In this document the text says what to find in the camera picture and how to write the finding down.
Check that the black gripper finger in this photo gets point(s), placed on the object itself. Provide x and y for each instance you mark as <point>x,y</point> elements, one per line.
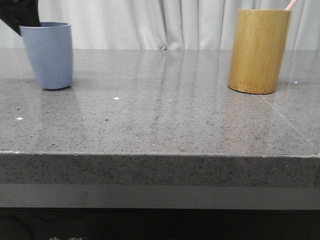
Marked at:
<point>16,13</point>

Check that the pink chopstick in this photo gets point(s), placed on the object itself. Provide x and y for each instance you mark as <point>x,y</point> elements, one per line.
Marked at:
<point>290,5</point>

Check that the bamboo cylinder holder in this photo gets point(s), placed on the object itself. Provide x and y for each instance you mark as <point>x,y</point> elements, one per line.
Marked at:
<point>258,50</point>

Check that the white curtain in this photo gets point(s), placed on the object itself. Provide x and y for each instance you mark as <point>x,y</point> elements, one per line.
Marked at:
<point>145,24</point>

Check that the blue cup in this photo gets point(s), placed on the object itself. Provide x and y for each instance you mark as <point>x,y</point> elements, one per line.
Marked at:
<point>50,51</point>

